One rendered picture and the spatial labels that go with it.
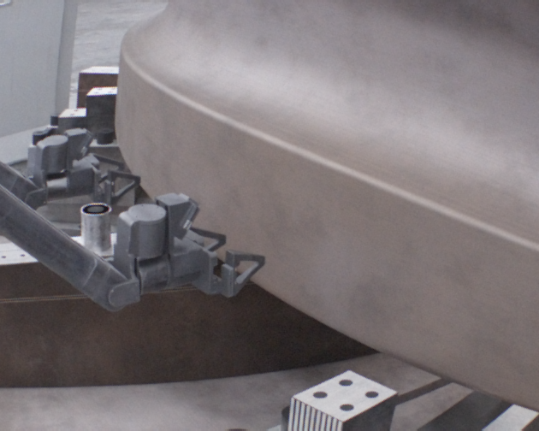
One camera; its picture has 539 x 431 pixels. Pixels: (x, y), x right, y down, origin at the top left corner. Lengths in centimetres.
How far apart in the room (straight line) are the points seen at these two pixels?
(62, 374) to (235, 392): 47
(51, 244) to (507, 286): 64
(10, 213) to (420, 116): 68
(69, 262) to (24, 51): 415
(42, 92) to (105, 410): 350
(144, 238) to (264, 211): 33
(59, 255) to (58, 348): 104
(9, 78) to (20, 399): 335
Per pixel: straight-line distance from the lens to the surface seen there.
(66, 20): 553
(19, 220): 117
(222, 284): 138
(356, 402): 132
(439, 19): 140
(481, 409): 177
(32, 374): 229
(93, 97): 317
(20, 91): 540
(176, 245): 137
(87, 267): 126
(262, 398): 232
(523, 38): 131
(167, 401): 228
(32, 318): 221
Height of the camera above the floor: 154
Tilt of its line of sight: 21 degrees down
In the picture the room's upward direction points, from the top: 3 degrees clockwise
